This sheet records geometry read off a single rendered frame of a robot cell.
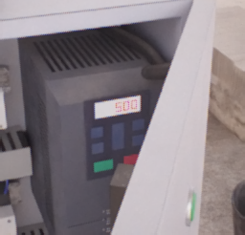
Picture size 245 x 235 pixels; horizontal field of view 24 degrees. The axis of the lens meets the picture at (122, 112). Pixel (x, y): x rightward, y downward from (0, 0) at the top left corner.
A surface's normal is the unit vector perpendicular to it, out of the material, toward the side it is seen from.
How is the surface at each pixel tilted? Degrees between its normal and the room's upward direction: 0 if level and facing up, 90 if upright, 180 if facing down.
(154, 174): 0
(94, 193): 90
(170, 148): 0
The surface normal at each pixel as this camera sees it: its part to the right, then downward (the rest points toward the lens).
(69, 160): 0.35, 0.44
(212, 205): 0.00, -0.88
